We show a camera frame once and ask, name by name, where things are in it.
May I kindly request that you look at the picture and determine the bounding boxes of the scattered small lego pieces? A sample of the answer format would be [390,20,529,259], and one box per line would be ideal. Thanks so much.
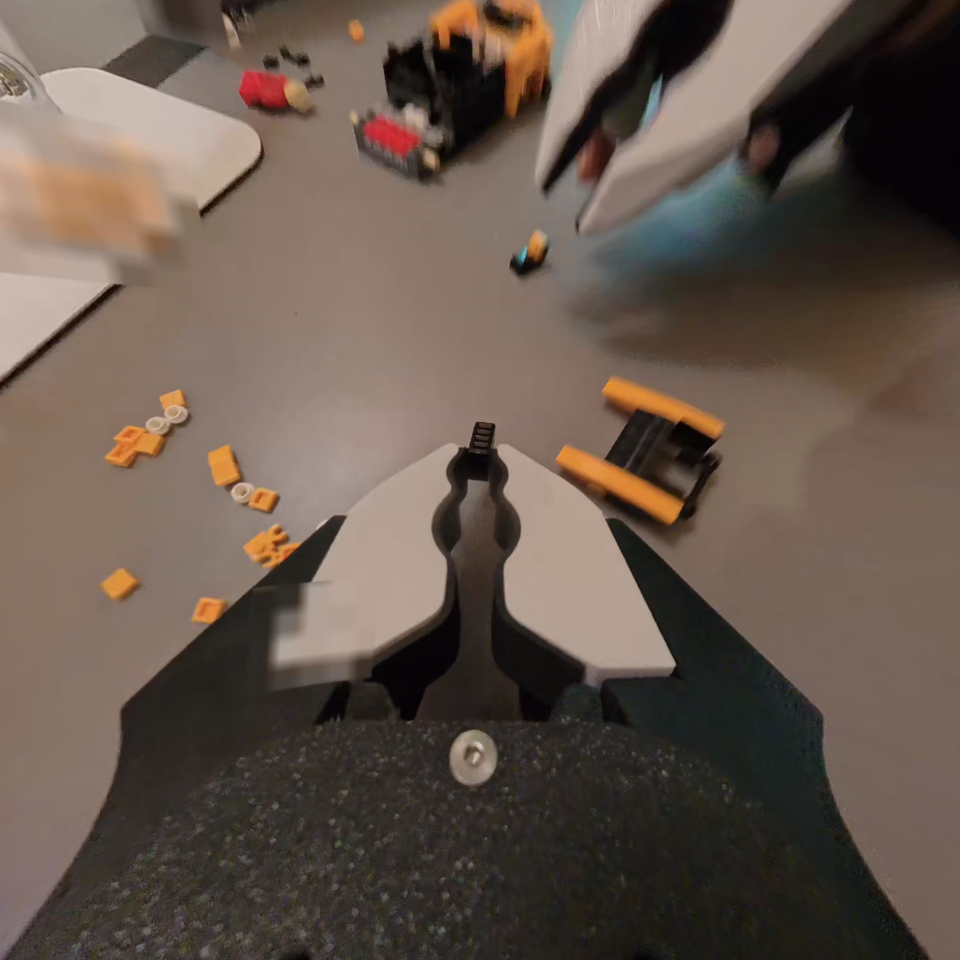
[101,388,301,625]

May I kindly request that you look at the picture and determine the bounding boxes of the sticker sheet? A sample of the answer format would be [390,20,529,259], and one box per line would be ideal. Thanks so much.
[0,135,181,260]

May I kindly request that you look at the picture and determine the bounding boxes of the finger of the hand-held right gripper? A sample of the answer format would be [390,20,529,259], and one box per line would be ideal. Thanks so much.
[575,0,858,239]
[534,0,676,194]

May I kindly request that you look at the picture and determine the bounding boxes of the orange black lego subassembly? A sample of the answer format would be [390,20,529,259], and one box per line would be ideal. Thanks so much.
[556,376,727,526]

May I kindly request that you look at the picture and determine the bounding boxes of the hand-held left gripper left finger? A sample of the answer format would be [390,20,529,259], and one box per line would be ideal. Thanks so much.
[273,442,460,714]

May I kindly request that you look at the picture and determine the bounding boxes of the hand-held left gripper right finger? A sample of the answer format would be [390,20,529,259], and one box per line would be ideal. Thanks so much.
[491,442,676,714]

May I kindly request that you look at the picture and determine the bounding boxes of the lego car chassis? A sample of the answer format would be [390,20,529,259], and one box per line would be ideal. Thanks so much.
[351,0,555,183]

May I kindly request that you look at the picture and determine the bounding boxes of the person's right hand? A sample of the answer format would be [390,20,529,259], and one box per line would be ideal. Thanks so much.
[744,123,786,179]

